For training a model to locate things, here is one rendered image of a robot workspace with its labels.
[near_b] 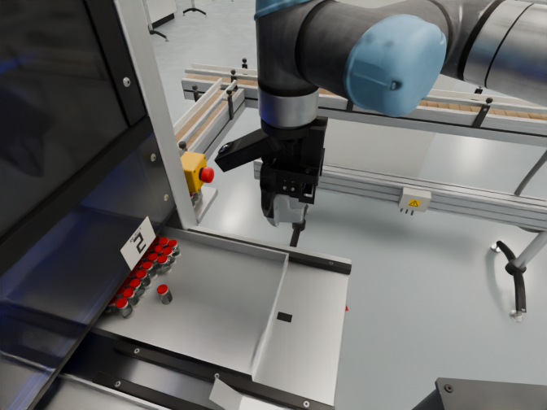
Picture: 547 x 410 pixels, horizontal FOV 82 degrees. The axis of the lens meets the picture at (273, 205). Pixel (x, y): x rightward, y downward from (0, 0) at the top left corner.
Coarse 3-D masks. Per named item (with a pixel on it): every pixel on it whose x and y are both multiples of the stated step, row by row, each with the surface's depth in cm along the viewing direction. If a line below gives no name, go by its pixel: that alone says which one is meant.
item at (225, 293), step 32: (192, 256) 73; (224, 256) 73; (256, 256) 73; (288, 256) 70; (192, 288) 67; (224, 288) 67; (256, 288) 67; (128, 320) 62; (160, 320) 62; (192, 320) 62; (224, 320) 62; (256, 320) 62; (192, 352) 58; (224, 352) 58; (256, 352) 54
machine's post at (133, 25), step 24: (120, 0) 44; (120, 24) 45; (144, 24) 49; (144, 48) 50; (144, 72) 51; (144, 96) 52; (168, 120) 61; (168, 144) 62; (168, 168) 64; (192, 216) 79
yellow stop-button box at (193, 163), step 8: (184, 152) 78; (192, 152) 78; (184, 160) 75; (192, 160) 75; (200, 160) 76; (184, 168) 73; (192, 168) 73; (200, 168) 76; (192, 176) 74; (200, 176) 76; (192, 184) 76; (200, 184) 78
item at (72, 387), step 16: (64, 384) 54; (80, 384) 53; (96, 384) 51; (48, 400) 52; (64, 400) 52; (80, 400) 52; (96, 400) 52; (112, 400) 52; (128, 400) 51; (144, 400) 49
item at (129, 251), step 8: (144, 224) 59; (136, 232) 57; (144, 232) 59; (152, 232) 62; (128, 240) 55; (136, 240) 57; (144, 240) 60; (152, 240) 63; (128, 248) 55; (136, 248) 58; (144, 248) 60; (128, 256) 56; (136, 256) 58; (128, 264) 56
